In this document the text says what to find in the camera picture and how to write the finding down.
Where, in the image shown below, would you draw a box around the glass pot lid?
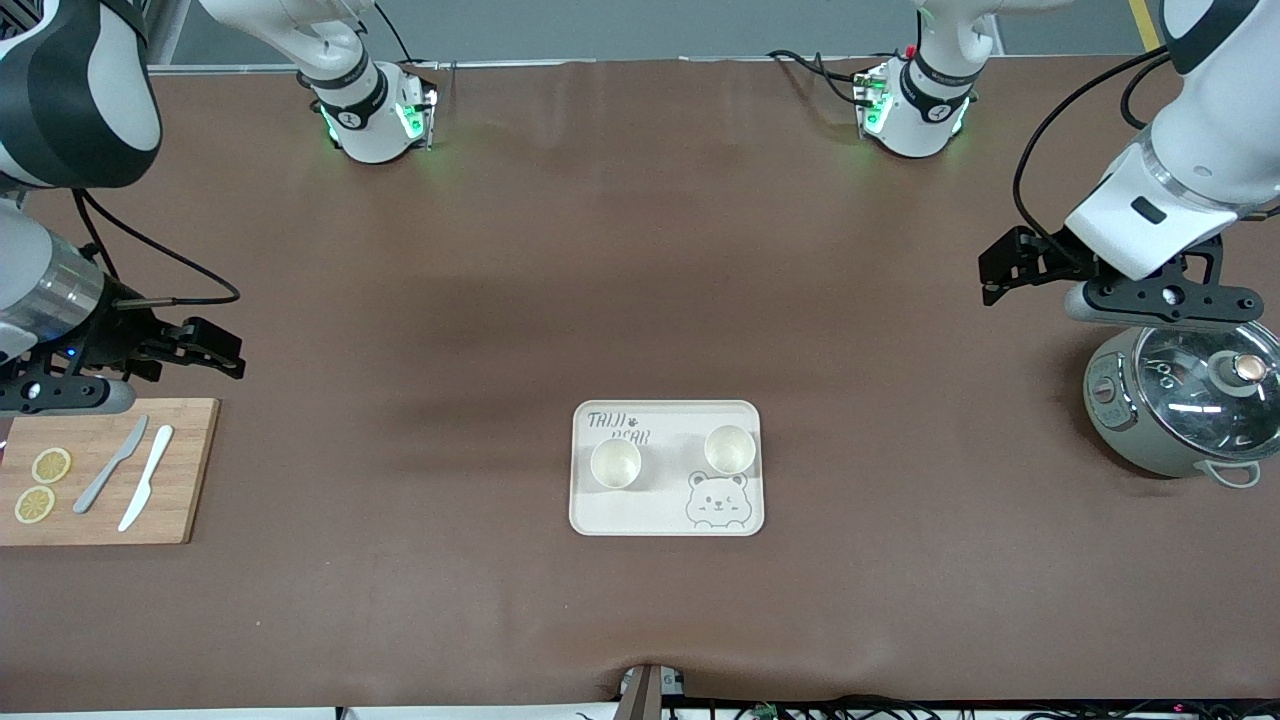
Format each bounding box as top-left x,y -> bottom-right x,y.
1135,320 -> 1280,461

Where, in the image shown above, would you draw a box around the cream bear print tray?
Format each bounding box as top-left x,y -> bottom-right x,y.
568,399 -> 766,538

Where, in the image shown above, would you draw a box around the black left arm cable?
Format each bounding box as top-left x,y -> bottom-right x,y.
1012,45 -> 1173,263

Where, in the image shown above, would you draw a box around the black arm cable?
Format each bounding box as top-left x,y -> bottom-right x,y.
1012,45 -> 1173,263
72,190 -> 242,306

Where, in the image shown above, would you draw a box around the white plastic knife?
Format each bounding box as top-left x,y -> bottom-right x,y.
117,425 -> 175,533

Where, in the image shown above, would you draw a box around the black base cables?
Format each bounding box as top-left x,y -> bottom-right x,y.
767,48 -> 906,107

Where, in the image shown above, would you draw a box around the black base cable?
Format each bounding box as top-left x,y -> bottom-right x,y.
375,0 -> 456,71

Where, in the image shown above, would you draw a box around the bamboo cutting board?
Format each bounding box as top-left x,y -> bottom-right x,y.
0,398 -> 221,547

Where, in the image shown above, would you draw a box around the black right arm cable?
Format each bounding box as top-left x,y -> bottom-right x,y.
72,190 -> 242,306

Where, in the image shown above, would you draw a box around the white IKEA cup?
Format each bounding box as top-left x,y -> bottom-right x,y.
703,424 -> 755,476
589,437 -> 643,491

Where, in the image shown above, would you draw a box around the grey plastic knife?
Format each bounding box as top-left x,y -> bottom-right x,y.
72,415 -> 150,515

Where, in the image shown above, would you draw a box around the grey electric cooking pot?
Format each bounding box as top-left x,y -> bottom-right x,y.
1083,325 -> 1280,489

